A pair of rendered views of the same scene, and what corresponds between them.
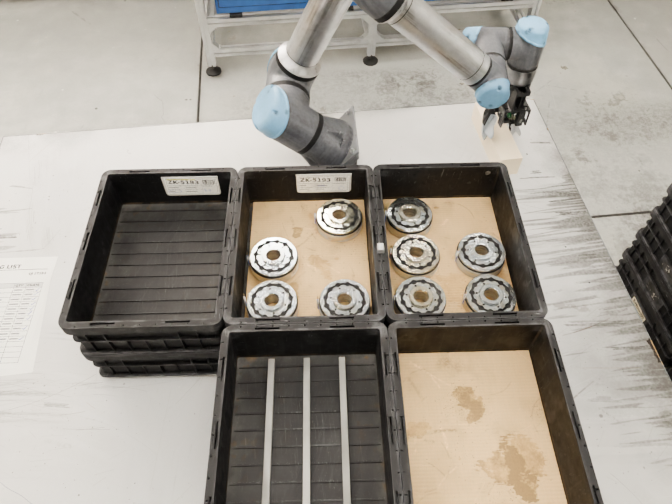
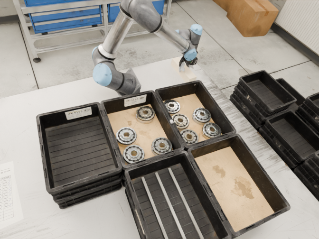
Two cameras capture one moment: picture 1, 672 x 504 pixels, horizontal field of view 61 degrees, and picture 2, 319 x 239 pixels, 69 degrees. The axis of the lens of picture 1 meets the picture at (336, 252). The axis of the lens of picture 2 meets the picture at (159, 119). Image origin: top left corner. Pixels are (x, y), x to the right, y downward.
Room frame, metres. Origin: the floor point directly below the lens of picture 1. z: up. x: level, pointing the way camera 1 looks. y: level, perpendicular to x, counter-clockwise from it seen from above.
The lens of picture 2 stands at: (0.08, 0.32, 1.84)
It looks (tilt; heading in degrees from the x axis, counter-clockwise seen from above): 52 degrees down; 330
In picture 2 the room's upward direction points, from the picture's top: 11 degrees clockwise
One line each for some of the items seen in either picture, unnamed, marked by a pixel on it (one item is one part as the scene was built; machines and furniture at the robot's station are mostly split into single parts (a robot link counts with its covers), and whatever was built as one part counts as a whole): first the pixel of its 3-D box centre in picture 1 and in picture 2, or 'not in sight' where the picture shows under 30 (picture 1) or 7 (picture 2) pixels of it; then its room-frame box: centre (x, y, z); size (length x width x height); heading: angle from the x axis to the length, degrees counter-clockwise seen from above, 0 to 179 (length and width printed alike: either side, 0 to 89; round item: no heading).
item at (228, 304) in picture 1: (305, 239); (140, 125); (0.70, 0.06, 0.92); 0.40 x 0.30 x 0.02; 2
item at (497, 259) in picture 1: (481, 251); (201, 114); (0.71, -0.31, 0.86); 0.10 x 0.10 x 0.01
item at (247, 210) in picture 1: (306, 254); (139, 131); (0.70, 0.06, 0.87); 0.40 x 0.30 x 0.11; 2
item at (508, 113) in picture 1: (512, 99); (190, 55); (1.19, -0.46, 0.88); 0.09 x 0.08 x 0.12; 8
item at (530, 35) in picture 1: (526, 43); (194, 34); (1.19, -0.45, 1.04); 0.09 x 0.08 x 0.11; 88
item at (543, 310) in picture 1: (451, 236); (193, 111); (0.71, -0.24, 0.92); 0.40 x 0.30 x 0.02; 2
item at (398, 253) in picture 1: (415, 253); (180, 120); (0.71, -0.17, 0.86); 0.10 x 0.10 x 0.01
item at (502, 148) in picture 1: (495, 137); (183, 70); (1.21, -0.45, 0.73); 0.24 x 0.06 x 0.06; 8
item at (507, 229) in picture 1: (447, 251); (191, 117); (0.71, -0.24, 0.87); 0.40 x 0.30 x 0.11; 2
